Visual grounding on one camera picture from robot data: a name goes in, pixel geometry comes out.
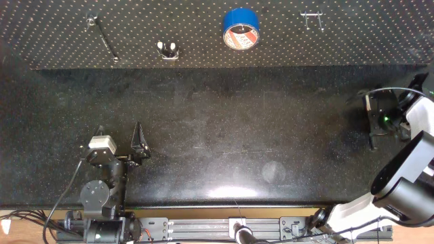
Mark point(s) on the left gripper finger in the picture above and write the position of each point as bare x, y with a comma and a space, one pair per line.
100, 131
139, 142

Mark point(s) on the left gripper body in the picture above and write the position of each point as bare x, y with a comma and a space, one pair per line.
130, 158

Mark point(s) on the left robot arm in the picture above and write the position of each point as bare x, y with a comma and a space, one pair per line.
101, 196

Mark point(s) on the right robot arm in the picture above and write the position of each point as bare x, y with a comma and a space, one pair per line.
400, 189

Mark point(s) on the black pegboard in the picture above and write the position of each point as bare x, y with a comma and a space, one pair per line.
203, 34

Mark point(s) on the wrench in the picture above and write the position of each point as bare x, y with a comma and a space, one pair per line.
103, 36

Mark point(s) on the metal hook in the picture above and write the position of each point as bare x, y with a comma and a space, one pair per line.
312, 14
167, 51

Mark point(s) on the roll of blue tape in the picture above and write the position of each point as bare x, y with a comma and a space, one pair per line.
240, 20

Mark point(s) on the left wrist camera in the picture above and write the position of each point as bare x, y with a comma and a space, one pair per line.
102, 143

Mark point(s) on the mounting rail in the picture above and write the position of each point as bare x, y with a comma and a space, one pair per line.
203, 228

